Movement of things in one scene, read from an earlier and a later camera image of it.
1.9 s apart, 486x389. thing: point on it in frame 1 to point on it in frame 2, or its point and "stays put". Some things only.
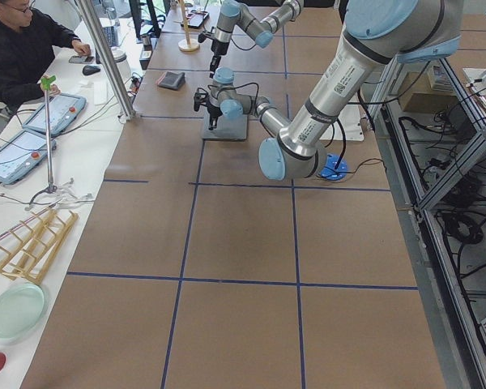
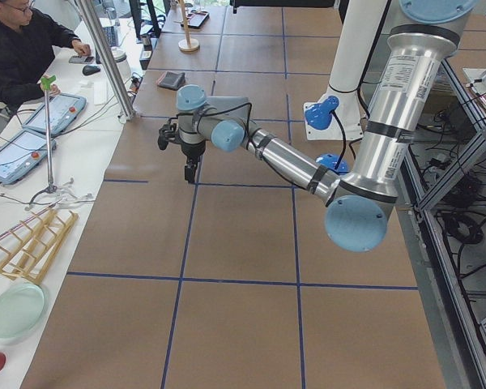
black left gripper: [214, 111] to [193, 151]
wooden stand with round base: [187, 44] stays put
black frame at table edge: [196, 19] stays put
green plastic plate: [16, 312] stays put
